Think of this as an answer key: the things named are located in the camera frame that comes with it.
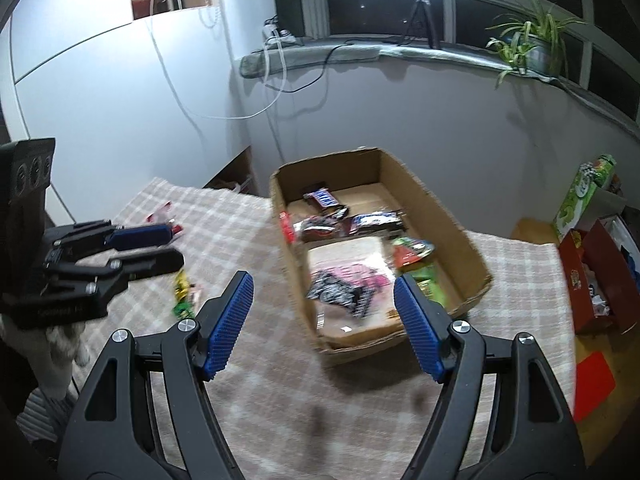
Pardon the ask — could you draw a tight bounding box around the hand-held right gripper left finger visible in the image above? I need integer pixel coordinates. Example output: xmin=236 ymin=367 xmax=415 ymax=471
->
xmin=57 ymin=270 xmax=256 ymax=480

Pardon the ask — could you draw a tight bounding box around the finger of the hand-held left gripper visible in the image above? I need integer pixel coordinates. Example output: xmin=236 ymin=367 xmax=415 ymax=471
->
xmin=44 ymin=219 xmax=173 ymax=262
xmin=46 ymin=248 xmax=185 ymax=307

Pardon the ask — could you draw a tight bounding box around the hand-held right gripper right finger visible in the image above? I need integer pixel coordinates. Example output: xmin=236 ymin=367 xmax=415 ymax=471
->
xmin=392 ymin=272 xmax=588 ymax=480

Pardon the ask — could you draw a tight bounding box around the chocolate cake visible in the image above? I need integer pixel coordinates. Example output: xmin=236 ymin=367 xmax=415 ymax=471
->
xmin=146 ymin=201 xmax=183 ymax=238

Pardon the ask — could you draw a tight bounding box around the yellow snack packet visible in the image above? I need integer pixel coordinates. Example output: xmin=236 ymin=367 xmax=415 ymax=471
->
xmin=172 ymin=269 xmax=196 ymax=298

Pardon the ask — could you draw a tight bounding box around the dark green snack packet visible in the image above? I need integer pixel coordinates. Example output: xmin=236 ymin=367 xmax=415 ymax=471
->
xmin=400 ymin=265 xmax=448 ymax=308

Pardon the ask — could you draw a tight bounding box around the black snack packet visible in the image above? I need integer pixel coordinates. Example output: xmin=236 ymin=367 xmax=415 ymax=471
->
xmin=306 ymin=267 xmax=376 ymax=318

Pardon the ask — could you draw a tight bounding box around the brown chocolate bar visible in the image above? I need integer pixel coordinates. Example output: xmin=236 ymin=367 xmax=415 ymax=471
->
xmin=350 ymin=211 xmax=405 ymax=236
xmin=301 ymin=189 xmax=341 ymax=211

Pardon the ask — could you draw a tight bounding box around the brownie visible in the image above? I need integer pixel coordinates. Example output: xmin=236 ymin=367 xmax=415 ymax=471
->
xmin=280 ymin=205 xmax=351 ymax=243

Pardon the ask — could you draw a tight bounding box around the pink checked blanket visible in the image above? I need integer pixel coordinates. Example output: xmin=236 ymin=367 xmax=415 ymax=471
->
xmin=60 ymin=176 xmax=578 ymax=480

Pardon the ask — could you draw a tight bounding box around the beige pink-printed flat package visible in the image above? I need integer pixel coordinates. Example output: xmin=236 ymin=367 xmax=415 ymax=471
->
xmin=305 ymin=237 xmax=406 ymax=351

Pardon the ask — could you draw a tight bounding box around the brown wooden furniture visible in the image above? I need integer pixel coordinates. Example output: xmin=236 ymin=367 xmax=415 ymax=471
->
xmin=202 ymin=145 xmax=258 ymax=196

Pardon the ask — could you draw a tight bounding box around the white fluffy fur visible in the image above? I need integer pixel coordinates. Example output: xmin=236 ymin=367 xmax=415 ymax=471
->
xmin=0 ymin=315 xmax=91 ymax=401

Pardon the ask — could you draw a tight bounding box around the striped cloth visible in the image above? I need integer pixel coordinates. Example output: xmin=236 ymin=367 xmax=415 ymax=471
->
xmin=17 ymin=387 xmax=76 ymax=443

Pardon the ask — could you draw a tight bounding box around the red paper sheet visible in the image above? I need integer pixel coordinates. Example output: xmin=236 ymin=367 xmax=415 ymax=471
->
xmin=572 ymin=351 xmax=617 ymax=423

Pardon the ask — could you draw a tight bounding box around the red cardboard box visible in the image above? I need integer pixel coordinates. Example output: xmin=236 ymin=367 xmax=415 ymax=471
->
xmin=557 ymin=220 xmax=640 ymax=336

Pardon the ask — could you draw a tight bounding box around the green printed carton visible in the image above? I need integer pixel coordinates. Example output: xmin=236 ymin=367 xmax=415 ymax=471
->
xmin=552 ymin=154 xmax=617 ymax=243

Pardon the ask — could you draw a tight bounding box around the white power strip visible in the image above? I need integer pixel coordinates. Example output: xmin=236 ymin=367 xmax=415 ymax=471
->
xmin=262 ymin=16 xmax=296 ymax=46

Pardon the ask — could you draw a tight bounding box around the grey windowsill cloth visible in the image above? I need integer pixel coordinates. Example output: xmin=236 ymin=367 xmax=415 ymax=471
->
xmin=240 ymin=42 xmax=561 ymax=83

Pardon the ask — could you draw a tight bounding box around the potted spider plant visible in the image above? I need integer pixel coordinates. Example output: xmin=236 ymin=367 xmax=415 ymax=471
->
xmin=485 ymin=0 xmax=586 ymax=91

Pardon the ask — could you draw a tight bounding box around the black tripod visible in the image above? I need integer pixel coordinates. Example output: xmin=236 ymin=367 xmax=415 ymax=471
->
xmin=400 ymin=0 xmax=443 ymax=51

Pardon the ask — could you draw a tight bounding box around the dark window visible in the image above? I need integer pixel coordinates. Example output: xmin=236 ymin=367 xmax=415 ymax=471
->
xmin=270 ymin=0 xmax=640 ymax=126

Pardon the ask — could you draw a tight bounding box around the white cable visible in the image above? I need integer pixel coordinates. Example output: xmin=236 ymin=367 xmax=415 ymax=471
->
xmin=147 ymin=0 xmax=288 ymax=121

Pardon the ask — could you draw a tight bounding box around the black cable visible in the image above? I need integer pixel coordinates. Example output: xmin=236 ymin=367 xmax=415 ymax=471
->
xmin=272 ymin=42 xmax=351 ymax=93

